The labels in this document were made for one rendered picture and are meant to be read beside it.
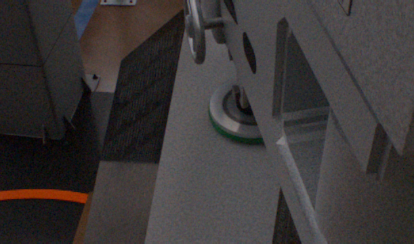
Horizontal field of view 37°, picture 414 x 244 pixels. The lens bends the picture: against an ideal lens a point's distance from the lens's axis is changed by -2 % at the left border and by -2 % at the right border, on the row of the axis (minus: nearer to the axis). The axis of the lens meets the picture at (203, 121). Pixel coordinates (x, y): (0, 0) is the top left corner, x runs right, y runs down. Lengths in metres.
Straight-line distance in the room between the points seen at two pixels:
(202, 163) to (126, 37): 1.94
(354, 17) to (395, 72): 0.08
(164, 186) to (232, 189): 0.15
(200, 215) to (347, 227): 0.66
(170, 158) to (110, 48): 1.84
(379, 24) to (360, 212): 0.30
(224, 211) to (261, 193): 0.10
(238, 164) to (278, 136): 0.52
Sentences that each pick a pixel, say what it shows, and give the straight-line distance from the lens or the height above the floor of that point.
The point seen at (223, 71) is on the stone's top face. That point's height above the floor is 0.87.
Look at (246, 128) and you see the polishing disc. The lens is 1.48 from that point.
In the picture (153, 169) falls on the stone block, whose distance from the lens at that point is 1.46.
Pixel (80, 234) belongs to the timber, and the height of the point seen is 0.13.
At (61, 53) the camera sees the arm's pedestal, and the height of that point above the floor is 0.35.
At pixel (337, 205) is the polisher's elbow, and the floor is 1.38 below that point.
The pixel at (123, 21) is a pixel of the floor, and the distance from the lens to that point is 3.44.
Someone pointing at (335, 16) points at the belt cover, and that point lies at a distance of 0.54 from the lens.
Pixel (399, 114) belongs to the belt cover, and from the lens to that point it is 0.45.
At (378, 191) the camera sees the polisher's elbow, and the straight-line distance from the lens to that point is 0.67.
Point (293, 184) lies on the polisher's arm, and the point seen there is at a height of 1.27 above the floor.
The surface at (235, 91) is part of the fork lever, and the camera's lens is 1.21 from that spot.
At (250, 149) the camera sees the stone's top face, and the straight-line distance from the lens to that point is 1.48.
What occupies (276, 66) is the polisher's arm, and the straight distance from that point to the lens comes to 0.86.
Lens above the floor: 1.94
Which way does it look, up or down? 44 degrees down
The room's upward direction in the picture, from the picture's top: 2 degrees counter-clockwise
